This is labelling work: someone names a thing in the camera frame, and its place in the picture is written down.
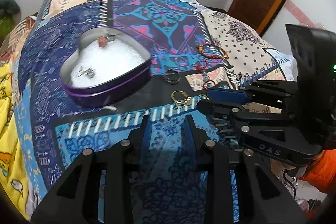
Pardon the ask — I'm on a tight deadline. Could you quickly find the gold ring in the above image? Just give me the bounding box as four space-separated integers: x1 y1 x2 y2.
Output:
171 90 193 106

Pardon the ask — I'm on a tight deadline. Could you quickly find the red gold braided bracelet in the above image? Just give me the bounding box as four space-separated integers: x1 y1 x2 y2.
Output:
196 42 230 60

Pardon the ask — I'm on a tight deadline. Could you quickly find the dark metal ring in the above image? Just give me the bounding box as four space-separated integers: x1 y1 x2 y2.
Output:
163 69 181 84

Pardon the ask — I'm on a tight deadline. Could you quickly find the right hand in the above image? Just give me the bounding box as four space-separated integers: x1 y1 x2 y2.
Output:
270 159 297 176

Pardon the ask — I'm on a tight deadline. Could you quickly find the blue patchwork bedspread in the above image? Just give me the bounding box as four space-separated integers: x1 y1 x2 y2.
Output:
12 0 293 223

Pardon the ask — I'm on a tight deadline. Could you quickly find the orange sleeve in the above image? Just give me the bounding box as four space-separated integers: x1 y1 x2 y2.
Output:
299 149 336 194

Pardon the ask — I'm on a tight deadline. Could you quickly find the purple heart-shaped tin box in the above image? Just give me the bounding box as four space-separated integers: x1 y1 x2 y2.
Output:
59 27 151 107

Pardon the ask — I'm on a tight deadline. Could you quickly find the white sliding wardrobe door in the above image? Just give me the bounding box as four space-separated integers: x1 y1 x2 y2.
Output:
262 0 335 55

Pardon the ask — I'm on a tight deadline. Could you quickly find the yellow cartoon blanket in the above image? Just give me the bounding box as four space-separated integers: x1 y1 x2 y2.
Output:
0 64 31 221

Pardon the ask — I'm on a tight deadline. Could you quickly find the striped brown quilt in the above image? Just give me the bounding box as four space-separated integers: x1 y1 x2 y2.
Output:
1 15 37 66

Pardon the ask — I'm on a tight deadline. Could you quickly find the green patterned box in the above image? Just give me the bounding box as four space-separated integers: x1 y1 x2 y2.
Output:
0 15 15 40

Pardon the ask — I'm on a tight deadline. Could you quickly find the dark grey pillow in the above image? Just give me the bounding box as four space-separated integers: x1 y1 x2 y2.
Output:
0 0 20 17

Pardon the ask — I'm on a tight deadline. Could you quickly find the silver ring in tin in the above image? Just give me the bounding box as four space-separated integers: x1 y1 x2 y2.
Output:
77 65 96 80

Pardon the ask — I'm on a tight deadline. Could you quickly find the pink stone ring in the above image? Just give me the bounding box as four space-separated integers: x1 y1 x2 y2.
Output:
97 35 116 48

